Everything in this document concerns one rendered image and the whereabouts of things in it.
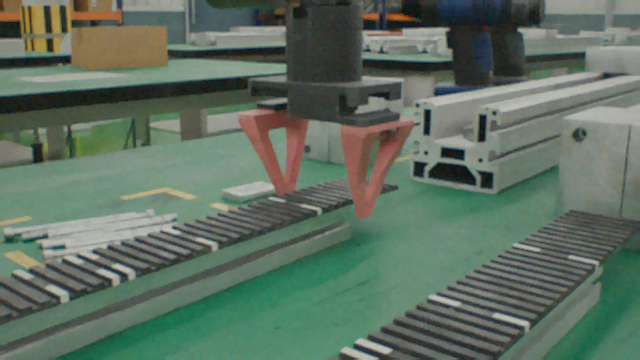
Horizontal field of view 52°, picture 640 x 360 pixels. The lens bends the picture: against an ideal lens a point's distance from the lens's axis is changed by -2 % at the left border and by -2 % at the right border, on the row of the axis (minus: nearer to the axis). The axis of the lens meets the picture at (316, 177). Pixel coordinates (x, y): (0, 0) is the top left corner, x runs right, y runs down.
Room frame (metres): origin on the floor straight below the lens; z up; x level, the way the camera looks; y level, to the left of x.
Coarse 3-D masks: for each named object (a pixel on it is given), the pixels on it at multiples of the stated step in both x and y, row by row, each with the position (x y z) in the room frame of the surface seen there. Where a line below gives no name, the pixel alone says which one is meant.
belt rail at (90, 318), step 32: (320, 224) 0.47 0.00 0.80; (224, 256) 0.39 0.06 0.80; (256, 256) 0.43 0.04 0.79; (288, 256) 0.44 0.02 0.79; (128, 288) 0.34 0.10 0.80; (160, 288) 0.36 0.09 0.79; (192, 288) 0.37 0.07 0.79; (224, 288) 0.39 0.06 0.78; (32, 320) 0.30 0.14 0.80; (64, 320) 0.31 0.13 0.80; (96, 320) 0.32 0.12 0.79; (128, 320) 0.34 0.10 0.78; (0, 352) 0.29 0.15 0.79; (32, 352) 0.30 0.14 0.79; (64, 352) 0.31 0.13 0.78
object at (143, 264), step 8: (96, 248) 0.37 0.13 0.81; (104, 248) 0.37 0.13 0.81; (112, 248) 0.38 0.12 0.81; (120, 248) 0.37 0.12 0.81; (128, 248) 0.37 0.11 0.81; (104, 256) 0.36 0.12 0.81; (112, 256) 0.36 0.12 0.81; (120, 256) 0.36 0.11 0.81; (128, 256) 0.37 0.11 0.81; (136, 256) 0.36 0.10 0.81; (144, 256) 0.36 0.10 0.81; (120, 264) 0.35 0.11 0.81; (128, 264) 0.35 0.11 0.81; (136, 264) 0.35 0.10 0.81; (144, 264) 0.35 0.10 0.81; (152, 264) 0.35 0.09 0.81; (160, 264) 0.35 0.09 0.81; (168, 264) 0.36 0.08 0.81; (144, 272) 0.34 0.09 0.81; (152, 272) 0.35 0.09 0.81
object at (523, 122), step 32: (448, 96) 0.74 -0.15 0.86; (480, 96) 0.76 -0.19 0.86; (512, 96) 0.83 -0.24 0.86; (544, 96) 0.74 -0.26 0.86; (576, 96) 0.80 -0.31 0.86; (608, 96) 0.94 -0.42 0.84; (416, 128) 0.69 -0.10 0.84; (448, 128) 0.70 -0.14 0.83; (480, 128) 0.65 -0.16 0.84; (512, 128) 0.66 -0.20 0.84; (544, 128) 0.72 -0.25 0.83; (416, 160) 0.69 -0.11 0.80; (448, 160) 0.67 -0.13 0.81; (480, 160) 0.65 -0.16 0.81; (512, 160) 0.66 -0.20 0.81; (544, 160) 0.73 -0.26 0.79
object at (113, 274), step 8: (80, 256) 0.36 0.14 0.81; (88, 256) 0.36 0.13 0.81; (96, 256) 0.36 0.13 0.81; (72, 264) 0.35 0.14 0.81; (80, 264) 0.35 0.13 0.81; (88, 264) 0.35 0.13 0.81; (96, 264) 0.35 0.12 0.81; (104, 264) 0.35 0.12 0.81; (112, 264) 0.35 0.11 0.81; (88, 272) 0.34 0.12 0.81; (96, 272) 0.34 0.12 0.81; (104, 272) 0.34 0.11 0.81; (112, 272) 0.34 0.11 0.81; (120, 272) 0.34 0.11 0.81; (128, 272) 0.34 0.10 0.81; (136, 272) 0.34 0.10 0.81; (104, 280) 0.33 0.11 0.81; (112, 280) 0.33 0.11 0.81; (120, 280) 0.33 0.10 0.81; (128, 280) 0.33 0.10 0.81
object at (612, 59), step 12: (588, 48) 1.14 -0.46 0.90; (600, 48) 1.12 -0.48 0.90; (612, 48) 1.12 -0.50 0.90; (624, 48) 1.12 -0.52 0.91; (636, 48) 1.12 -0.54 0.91; (588, 60) 1.13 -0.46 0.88; (600, 60) 1.12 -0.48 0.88; (612, 60) 1.11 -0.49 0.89; (624, 60) 1.10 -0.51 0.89; (636, 60) 1.09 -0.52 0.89; (612, 72) 1.11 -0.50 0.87; (624, 72) 1.10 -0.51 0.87; (636, 72) 1.08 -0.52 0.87
